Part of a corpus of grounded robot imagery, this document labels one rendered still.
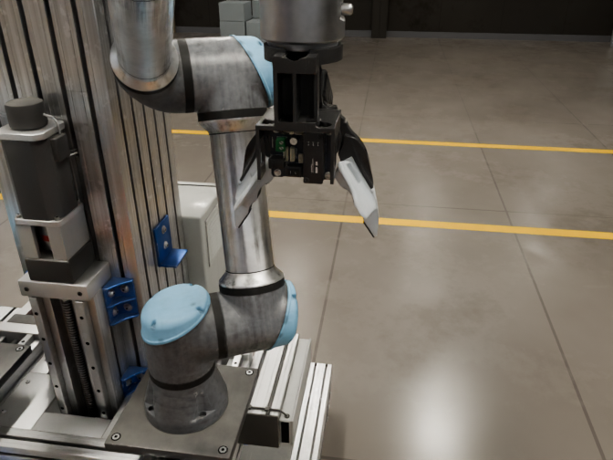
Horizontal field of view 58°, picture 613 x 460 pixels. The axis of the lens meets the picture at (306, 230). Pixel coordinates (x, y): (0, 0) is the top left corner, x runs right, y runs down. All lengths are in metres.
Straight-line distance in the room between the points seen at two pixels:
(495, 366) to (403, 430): 0.63
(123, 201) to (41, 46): 0.28
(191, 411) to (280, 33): 0.71
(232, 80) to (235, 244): 0.26
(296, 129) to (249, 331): 0.53
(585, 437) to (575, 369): 0.43
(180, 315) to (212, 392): 0.18
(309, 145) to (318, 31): 0.10
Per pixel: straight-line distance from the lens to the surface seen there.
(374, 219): 0.58
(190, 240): 1.35
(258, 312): 0.95
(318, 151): 0.50
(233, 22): 8.01
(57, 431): 1.26
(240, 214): 0.60
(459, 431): 2.52
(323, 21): 0.49
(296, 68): 0.48
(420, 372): 2.74
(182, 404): 1.02
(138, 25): 0.69
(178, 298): 0.97
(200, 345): 0.95
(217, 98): 0.90
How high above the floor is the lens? 1.80
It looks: 28 degrees down
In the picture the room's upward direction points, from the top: straight up
